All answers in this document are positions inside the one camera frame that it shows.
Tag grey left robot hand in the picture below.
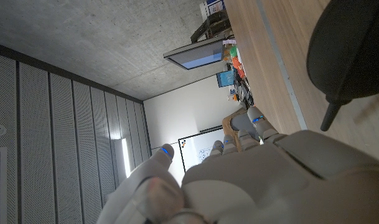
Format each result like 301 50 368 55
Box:
95 106 379 224

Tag black rubber air blower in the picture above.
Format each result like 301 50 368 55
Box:
306 0 379 132

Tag blue box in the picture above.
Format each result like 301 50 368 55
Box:
216 70 236 88

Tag black computer monitor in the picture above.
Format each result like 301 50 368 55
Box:
163 36 226 70

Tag black desk rack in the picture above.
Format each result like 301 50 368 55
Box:
190 9 234 44

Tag white canister blue label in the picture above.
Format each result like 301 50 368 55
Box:
200 0 227 21

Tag whiteboard with black frame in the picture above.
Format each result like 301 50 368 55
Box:
177 124 227 174

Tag bright wall lamp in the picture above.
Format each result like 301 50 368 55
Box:
114 138 133 179

